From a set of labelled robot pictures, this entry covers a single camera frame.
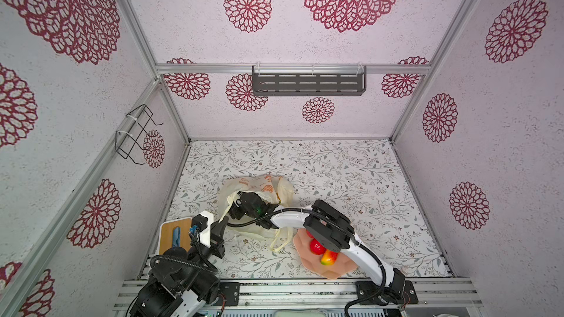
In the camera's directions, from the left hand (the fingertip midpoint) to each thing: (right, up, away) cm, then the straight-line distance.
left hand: (227, 220), depth 67 cm
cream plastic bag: (+15, +7, +21) cm, 26 cm away
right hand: (-6, +2, +27) cm, 28 cm away
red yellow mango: (+34, -16, +11) cm, 39 cm away
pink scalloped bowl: (+39, -19, +11) cm, 44 cm away
